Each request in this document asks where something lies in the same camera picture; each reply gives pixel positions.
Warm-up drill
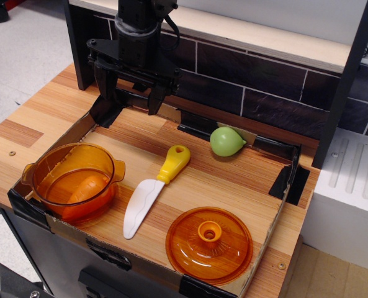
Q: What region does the orange toy carrot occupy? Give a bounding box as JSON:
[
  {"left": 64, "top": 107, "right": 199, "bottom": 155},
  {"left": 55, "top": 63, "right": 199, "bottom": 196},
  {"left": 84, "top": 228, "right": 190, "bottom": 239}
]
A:
[{"left": 62, "top": 175, "right": 109, "bottom": 220}]

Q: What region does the yellow white toy knife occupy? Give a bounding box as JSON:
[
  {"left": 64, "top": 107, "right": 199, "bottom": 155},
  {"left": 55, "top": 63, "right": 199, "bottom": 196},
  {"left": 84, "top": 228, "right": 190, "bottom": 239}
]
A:
[{"left": 123, "top": 145, "right": 191, "bottom": 240}]

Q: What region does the dark tile backsplash panel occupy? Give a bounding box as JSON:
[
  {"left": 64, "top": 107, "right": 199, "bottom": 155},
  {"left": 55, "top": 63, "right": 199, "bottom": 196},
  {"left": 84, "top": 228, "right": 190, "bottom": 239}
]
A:
[{"left": 63, "top": 0, "right": 368, "bottom": 140}]

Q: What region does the black post right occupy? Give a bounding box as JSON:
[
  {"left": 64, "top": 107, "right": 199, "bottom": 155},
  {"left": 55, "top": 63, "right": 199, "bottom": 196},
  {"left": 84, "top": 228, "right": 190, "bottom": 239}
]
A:
[{"left": 312, "top": 1, "right": 368, "bottom": 169}]

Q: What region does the white ribbed sink unit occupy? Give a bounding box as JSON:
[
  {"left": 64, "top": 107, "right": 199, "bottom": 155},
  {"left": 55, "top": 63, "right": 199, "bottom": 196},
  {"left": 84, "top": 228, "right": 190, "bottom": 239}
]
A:
[{"left": 301, "top": 129, "right": 368, "bottom": 269}]

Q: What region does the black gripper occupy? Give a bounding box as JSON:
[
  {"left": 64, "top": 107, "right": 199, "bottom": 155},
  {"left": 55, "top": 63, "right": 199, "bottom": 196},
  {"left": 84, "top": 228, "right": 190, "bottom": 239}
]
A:
[{"left": 87, "top": 25, "right": 181, "bottom": 115}]

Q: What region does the green toy pear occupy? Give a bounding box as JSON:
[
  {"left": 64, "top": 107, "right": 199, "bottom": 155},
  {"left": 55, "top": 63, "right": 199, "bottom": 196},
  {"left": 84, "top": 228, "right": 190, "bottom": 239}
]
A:
[{"left": 210, "top": 127, "right": 246, "bottom": 157}]

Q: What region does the orange transparent pot lid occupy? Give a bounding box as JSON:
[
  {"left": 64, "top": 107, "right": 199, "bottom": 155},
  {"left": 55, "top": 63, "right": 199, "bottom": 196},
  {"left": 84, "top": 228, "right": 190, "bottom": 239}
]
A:
[{"left": 165, "top": 207, "right": 253, "bottom": 286}]

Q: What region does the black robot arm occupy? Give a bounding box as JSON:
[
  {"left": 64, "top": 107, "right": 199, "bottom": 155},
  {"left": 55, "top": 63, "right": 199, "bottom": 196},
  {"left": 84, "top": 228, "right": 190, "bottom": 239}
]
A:
[{"left": 87, "top": 1, "right": 181, "bottom": 115}]

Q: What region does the orange transparent plastic pot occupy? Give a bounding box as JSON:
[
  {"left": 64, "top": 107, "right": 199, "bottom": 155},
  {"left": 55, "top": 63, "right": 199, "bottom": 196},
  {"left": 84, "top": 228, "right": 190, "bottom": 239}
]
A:
[{"left": 21, "top": 143, "right": 125, "bottom": 224}]

